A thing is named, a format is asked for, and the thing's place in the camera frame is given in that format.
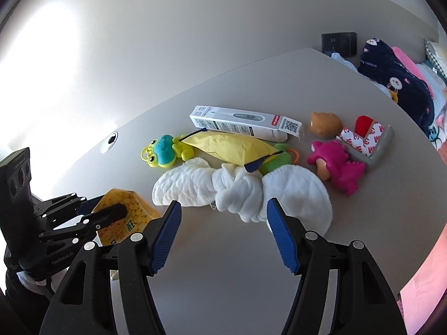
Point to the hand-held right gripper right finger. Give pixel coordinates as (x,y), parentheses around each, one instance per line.
(281,237)

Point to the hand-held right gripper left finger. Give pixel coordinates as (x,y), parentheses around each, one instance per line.
(166,237)

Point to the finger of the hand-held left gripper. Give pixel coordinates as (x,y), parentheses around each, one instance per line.
(89,204)
(104,214)

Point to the yellow snack box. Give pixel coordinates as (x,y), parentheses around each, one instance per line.
(138,209)

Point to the white quilted cloth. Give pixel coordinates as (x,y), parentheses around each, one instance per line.
(237,188)

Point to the white thermometer box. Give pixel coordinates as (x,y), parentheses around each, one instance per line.
(227,118)

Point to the green teal frog toy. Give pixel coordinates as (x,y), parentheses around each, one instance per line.
(164,150)

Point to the pink dinosaur toy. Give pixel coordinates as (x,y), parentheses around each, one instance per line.
(337,162)

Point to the yellow foil packet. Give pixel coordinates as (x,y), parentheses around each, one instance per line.
(223,146)

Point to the brown squishy bread toy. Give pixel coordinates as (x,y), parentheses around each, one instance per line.
(326,124)

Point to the pink bed sheet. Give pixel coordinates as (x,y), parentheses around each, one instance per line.
(429,272)

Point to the white cartoon printed cloth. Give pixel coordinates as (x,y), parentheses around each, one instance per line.
(434,138)

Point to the light blue baby garment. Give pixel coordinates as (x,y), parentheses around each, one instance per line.
(344,61)

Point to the navy printed fleece blanket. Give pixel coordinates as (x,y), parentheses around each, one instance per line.
(401,73)

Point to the pink fleece blanket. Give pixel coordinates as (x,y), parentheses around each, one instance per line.
(405,57)

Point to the light blue knitted blanket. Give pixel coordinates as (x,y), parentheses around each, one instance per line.
(427,73)

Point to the checked patchwork pillow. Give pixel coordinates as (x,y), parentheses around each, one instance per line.
(434,54)

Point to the black wall socket panel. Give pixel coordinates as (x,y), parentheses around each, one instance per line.
(338,43)

